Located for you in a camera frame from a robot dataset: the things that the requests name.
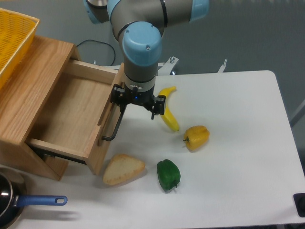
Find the wooden top drawer black handle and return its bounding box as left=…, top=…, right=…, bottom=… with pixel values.
left=26, top=59, right=128, bottom=176

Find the black cable on floor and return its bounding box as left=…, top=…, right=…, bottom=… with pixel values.
left=76, top=39, right=116, bottom=67

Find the wooden drawer cabinet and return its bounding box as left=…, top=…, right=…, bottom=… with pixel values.
left=0, top=35, right=83, bottom=181

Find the green bell pepper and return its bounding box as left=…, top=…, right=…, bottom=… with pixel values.
left=157, top=159, right=181, bottom=192

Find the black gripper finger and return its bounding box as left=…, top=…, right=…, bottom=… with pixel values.
left=150, top=95, right=166, bottom=119
left=110, top=84, right=127, bottom=112

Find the triangular bread slice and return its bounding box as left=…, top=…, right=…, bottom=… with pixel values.
left=102, top=154, right=145, bottom=186

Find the black device at table edge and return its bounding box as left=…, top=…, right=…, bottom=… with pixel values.
left=293, top=193, right=305, bottom=218

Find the white table frame bracket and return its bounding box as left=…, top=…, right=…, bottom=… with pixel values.
left=92, top=56, right=228, bottom=77

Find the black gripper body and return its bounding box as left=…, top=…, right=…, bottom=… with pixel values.
left=122, top=83, right=154, bottom=111

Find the yellow bell pepper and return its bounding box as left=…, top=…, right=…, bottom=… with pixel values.
left=183, top=125, right=210, bottom=151

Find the black pan blue handle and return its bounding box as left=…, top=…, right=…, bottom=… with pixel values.
left=0, top=168, right=68, bottom=229

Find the yellow banana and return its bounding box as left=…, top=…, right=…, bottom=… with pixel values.
left=159, top=86, right=180, bottom=132

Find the yellow plastic basket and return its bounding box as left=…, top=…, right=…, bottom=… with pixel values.
left=0, top=8, right=40, bottom=88

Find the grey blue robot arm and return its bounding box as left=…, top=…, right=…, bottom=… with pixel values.
left=83, top=0, right=210, bottom=116

